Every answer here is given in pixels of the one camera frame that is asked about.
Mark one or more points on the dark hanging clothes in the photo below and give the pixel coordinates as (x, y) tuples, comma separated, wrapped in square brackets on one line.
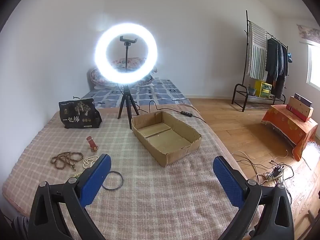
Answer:
[(273, 60)]

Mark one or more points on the pink plaid blanket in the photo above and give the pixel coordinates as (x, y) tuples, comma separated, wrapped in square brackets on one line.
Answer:
[(150, 192)]

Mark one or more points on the black printed bag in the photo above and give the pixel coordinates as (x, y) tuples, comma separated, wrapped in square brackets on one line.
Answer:
[(75, 112)]

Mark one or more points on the window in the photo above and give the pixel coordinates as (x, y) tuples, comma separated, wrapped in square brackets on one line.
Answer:
[(315, 67)]

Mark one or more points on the black metal clothes rack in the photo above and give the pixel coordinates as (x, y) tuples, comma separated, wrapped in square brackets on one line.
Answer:
[(246, 20)]

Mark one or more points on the red flat box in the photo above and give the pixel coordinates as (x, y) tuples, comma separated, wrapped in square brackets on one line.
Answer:
[(296, 115)]

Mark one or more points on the thin black bangle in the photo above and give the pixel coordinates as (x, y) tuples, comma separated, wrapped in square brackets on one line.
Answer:
[(122, 180)]

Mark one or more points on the folded floral quilt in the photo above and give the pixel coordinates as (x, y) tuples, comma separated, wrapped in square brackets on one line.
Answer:
[(98, 78)]

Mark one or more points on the white power strip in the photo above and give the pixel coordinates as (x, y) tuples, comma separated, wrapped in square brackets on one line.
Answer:
[(271, 176)]

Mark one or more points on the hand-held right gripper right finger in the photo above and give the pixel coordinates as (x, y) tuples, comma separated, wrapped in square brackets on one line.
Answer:
[(226, 180)]

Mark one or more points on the tan cardboard box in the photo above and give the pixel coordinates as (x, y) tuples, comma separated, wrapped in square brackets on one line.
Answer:
[(298, 108)]

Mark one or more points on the orange cloth covered table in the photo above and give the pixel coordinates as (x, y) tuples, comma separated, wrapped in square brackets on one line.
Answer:
[(290, 127)]

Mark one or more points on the black phone holder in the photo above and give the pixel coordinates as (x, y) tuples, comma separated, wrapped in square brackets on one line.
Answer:
[(128, 40)]

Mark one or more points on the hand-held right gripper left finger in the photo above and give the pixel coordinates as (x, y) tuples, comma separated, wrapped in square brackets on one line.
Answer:
[(96, 180)]

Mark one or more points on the floral curtain valance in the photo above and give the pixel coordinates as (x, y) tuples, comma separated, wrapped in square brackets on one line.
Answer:
[(308, 33)]

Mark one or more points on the dark blue flat box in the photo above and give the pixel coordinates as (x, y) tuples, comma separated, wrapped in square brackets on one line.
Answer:
[(303, 100)]

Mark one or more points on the black tripod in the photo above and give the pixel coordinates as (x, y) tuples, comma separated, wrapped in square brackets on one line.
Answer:
[(126, 97)]

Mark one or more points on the dark patterned cloth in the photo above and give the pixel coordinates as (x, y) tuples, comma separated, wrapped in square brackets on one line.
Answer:
[(21, 227)]

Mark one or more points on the striped hanging towel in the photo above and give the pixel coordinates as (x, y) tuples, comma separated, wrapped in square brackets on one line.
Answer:
[(257, 52)]

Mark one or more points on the yellow crate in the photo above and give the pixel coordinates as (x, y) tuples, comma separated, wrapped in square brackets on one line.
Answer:
[(262, 88)]

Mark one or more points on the blue hanging pouch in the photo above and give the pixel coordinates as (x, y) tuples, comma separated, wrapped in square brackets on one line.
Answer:
[(290, 58)]

